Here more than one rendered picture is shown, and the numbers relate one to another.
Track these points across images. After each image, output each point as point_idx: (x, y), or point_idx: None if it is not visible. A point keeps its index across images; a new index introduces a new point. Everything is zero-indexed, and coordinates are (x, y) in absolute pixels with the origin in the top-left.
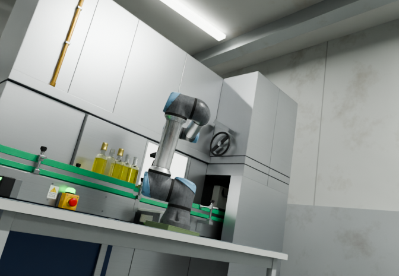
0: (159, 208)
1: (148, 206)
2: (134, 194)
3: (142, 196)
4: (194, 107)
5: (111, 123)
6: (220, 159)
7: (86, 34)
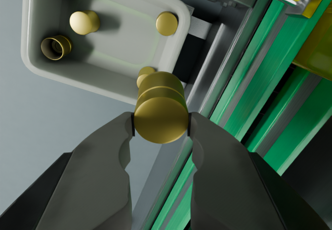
0: (177, 152)
1: (197, 105)
2: (259, 51)
3: (233, 100)
4: None
5: None
6: None
7: None
